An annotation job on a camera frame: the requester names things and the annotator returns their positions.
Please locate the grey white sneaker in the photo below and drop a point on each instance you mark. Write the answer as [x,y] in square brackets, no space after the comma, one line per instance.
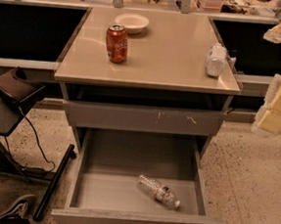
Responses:
[19,208]

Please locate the clear plastic water bottle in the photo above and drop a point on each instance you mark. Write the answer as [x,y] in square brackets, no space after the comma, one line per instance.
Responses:
[158,191]

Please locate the black device on stand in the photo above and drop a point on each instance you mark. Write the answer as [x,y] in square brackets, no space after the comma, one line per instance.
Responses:
[19,93]

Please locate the grey drawer cabinet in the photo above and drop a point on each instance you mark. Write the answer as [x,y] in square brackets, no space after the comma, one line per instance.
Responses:
[165,67]

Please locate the black stand leg bar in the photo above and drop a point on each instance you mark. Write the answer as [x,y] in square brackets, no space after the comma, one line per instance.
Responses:
[38,215]

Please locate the orange soda can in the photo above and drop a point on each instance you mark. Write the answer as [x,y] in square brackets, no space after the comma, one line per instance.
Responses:
[116,37]

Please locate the open grey lower drawer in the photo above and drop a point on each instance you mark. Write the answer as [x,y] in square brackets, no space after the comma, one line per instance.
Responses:
[104,186]

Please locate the closed grey upper drawer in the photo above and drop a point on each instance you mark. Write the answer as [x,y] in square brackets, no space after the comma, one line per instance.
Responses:
[143,119]

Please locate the white bowl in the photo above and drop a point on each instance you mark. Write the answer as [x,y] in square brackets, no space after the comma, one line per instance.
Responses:
[133,23]

